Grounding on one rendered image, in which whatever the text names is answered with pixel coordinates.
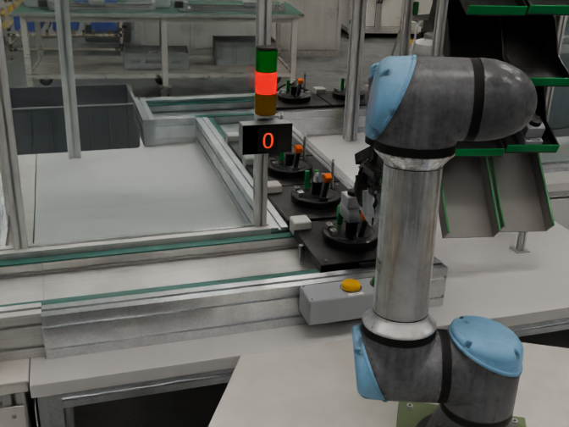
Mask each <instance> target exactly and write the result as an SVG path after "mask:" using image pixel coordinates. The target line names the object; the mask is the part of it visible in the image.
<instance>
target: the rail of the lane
mask: <svg viewBox="0 0 569 427"><path fill-rule="evenodd" d="M375 269H376V261H372V262H365V263H359V269H346V270H338V271H331V272H323V273H316V274H302V275H295V276H287V277H280V278H272V279H265V280H251V281H244V282H236V283H229V284H222V285H214V286H200V287H193V288H185V289H178V290H171V291H157V292H149V293H142V294H135V295H127V296H120V297H106V298H98V299H91V300H84V301H76V302H62V303H55V304H48V305H41V324H42V331H43V339H44V346H45V353H46V360H48V359H54V358H66V357H72V356H79V355H85V354H91V353H98V352H109V351H116V350H122V349H128V348H134V347H146V346H152V345H159V344H165V343H171V342H178V341H189V340H195V339H202V338H208V337H214V336H226V335H233V334H239V333H246V332H252V331H258V330H270V329H276V328H283V327H289V326H295V325H301V324H307V322H306V320H305V319H304V317H303V315H302V314H301V312H300V310H299V300H300V287H301V286H309V285H316V284H322V283H330V282H337V281H343V280H346V279H354V280H358V279H365V278H372V277H374V276H375ZM447 272H448V267H447V266H446V265H444V264H443V263H442V262H441V261H440V260H439V259H434V263H433V272H432V280H431V289H430V298H429V306H428V307H429V308H431V307H437V306H442V305H443V302H444V296H445V284H446V278H447Z"/></svg>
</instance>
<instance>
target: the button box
mask: <svg viewBox="0 0 569 427"><path fill-rule="evenodd" d="M358 281H359V282H360V283H361V286H360V289H359V290H358V291H346V290H344V289H343V288H342V281H337V282H330V283H322V284H316V285H309V286H301V287H300V300H299V310H300V312H301V314H302V315H303V317H304V319H305V320H306V322H307V323H308V324H309V325H315V324H326V323H332V322H339V321H345V320H351V319H362V315H363V314H364V313H365V312H366V311H367V310H368V309H369V308H371V307H372V306H373V292H374V285H373V284H372V278H365V279H358Z"/></svg>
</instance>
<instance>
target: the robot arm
mask: <svg viewBox="0 0 569 427"><path fill-rule="evenodd" d="M537 103H538V97H537V92H536V89H535V86H534V84H533V83H532V81H531V80H530V78H529V77H528V76H527V75H526V74H525V73H524V72H523V71H521V70H520V69H518V68H517V67H515V66H513V65H512V64H508V63H506V62H503V61H500V60H498V59H492V58H457V57H432V56H417V55H416V54H411V55H410V56H388V57H386V58H384V59H383V60H381V62H380V63H375V64H373V65H372V66H371V67H370V72H369V77H368V91H367V114H366V120H365V131H364V133H365V142H366V143H367V144H368V145H370V146H369V147H367V148H365V149H363V150H361V151H360V152H358V153H356V154H355V161H356V164H360V166H358V168H359V171H358V175H355V177H356V180H355V184H354V192H355V195H356V199H357V202H358V204H359V206H360V209H361V211H362V214H363V217H364V219H365V220H366V221H367V222H368V224H369V225H370V226H372V225H375V224H376V223H377V222H378V220H379V223H378V245H377V257H376V269H375V280H374V292H373V306H372V307H371V308H369V309H368V310H367V311H366V312H365V313H364V314H363V315H362V324H358V325H354V326H353V327H352V341H353V352H354V361H355V371H356V388H357V391H358V393H359V394H360V396H361V397H363V398H365V399H370V400H380V401H383V402H387V401H394V402H430V403H438V404H439V405H438V406H437V407H436V409H435V411H434V413H433V415H432V416H431V418H430V420H429V421H428V423H427V426H426V427H514V425H513V422H512V415H513V411H514V407H515V402H516V397H517V389H518V384H519V380H520V375H521V373H522V370H523V366H522V359H523V346H522V343H521V341H520V339H519V338H518V337H517V335H516V334H515V333H514V332H513V331H512V330H510V329H509V328H507V327H505V326H504V325H503V324H501V323H499V322H497V321H494V320H492V319H488V318H485V317H481V316H475V315H464V316H461V317H460V318H455V319H454V320H453V321H452V322H451V324H450V325H449V329H448V330H443V329H437V323H436V321H435V319H434V317H433V316H432V315H431V314H430V313H429V312H428V306H429V298H430V289H431V280H432V272H433V263H434V248H435V239H436V230H437V222H438V213H439V197H440V188H441V180H442V172H443V166H444V164H445V163H447V162H448V161H449V160H450V159H451V158H453V157H454V156H455V154H456V143H457V141H492V140H496V139H500V138H504V137H506V136H510V135H513V134H515V133H517V132H518V131H519V130H521V129H523V128H524V127H525V126H526V125H527V124H528V123H529V122H530V120H531V119H532V117H533V116H534V114H535V111H536V107H537ZM373 197H374V198H375V200H374V204H373V205H372V200H373Z"/></svg>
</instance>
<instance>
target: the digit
mask: <svg viewBox="0 0 569 427"><path fill-rule="evenodd" d="M277 150H278V126H274V127H258V149H257V152H271V151H277Z"/></svg>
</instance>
